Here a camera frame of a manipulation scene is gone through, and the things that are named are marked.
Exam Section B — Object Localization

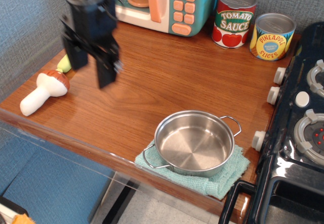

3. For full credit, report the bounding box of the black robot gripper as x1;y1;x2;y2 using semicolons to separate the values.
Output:
61;0;124;89

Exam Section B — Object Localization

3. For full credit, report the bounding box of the steel pot with handles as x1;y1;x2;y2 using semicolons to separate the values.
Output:
142;110;242;178

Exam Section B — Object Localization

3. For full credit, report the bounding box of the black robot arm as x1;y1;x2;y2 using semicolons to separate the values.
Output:
61;0;123;88

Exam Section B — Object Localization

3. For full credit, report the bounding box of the teal toy microwave oven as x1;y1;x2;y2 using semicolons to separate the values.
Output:
115;0;217;37

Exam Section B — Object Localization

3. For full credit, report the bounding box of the light blue folded cloth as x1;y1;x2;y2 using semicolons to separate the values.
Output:
135;141;250;200

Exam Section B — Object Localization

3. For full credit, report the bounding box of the plush toy mushroom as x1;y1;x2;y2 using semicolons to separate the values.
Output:
20;70;70;116

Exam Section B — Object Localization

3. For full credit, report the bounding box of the tomato sauce can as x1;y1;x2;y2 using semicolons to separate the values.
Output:
212;0;257;48

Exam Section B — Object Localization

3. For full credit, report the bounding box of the orange fuzzy object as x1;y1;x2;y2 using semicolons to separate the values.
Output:
12;214;35;224

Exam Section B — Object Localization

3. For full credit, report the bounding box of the white stove knob lower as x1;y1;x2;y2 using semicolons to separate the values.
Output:
252;131;266;152

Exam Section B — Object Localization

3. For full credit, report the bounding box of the white stove knob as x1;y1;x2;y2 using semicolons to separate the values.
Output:
267;87;280;105
252;131;266;152
273;67;286;85

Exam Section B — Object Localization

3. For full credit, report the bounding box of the pineapple slices can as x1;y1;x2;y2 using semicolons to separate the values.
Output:
250;13;296;61

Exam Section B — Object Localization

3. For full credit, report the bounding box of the white stove knob middle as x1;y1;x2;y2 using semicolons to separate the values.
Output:
267;87;280;105

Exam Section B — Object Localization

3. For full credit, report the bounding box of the white stove knob upper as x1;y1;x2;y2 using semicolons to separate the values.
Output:
273;67;286;85

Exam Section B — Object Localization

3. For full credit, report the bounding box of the black toy stove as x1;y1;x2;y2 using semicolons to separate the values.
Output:
219;22;323;223

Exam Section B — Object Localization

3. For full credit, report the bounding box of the spoon with green handle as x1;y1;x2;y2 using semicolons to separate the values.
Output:
56;54;72;73

